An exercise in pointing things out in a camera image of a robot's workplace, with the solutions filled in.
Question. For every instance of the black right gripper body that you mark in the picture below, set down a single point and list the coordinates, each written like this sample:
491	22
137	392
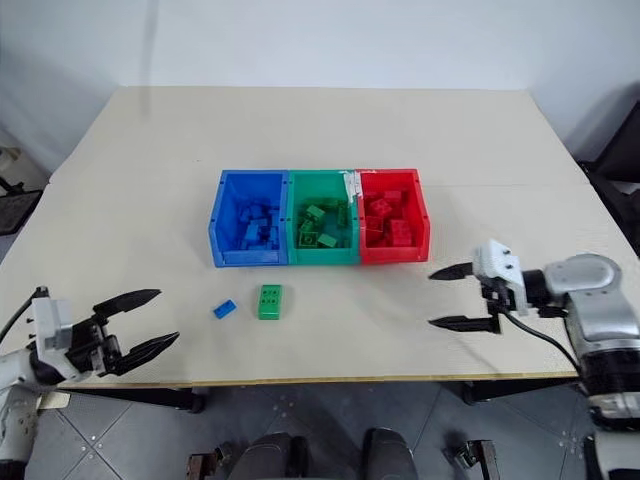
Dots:
501	295

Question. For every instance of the dark rounded shape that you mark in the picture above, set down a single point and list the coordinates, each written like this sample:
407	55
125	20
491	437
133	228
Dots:
390	455
272	457

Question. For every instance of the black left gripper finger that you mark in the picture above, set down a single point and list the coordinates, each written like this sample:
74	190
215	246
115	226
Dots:
131	298
150	346

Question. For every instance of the red building block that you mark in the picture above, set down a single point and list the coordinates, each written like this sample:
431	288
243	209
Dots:
380	208
401	233
393	196
374	224

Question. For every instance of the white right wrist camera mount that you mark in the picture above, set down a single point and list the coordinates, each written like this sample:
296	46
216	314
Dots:
495	262

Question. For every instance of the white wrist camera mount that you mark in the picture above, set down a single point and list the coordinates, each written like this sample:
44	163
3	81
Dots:
495	262
50	325

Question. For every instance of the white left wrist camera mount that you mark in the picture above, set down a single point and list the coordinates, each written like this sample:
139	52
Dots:
50	325

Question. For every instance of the black chair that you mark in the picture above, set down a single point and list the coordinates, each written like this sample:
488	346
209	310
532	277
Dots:
617	165

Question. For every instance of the red plastic bin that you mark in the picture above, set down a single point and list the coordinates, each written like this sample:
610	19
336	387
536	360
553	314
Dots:
395	254

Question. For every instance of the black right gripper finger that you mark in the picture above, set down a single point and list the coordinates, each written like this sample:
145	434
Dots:
465	324
452	273

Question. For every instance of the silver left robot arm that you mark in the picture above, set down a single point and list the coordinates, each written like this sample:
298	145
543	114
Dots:
14	372

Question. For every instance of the small blue building block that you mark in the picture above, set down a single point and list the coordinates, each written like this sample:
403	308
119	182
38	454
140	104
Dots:
225	309

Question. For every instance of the tan paper tag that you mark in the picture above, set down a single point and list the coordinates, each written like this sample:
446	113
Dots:
55	401

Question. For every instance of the brown metal bracket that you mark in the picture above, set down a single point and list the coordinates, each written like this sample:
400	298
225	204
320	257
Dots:
210	462
475	457

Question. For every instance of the black mesh stand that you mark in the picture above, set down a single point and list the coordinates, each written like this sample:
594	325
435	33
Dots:
17	210

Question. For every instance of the green plastic bin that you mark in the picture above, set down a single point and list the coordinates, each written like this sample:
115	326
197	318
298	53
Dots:
300	257

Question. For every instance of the blue plastic bin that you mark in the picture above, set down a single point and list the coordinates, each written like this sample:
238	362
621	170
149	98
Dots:
225	240

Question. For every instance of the black table leg frame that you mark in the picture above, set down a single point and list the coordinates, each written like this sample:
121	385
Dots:
150	397
515	391

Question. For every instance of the white tape strip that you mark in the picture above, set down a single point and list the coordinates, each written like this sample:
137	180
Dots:
352	187

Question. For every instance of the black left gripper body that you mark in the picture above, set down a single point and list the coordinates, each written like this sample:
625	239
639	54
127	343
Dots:
95	347

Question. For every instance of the large green building block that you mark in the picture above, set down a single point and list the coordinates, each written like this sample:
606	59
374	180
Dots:
269	302

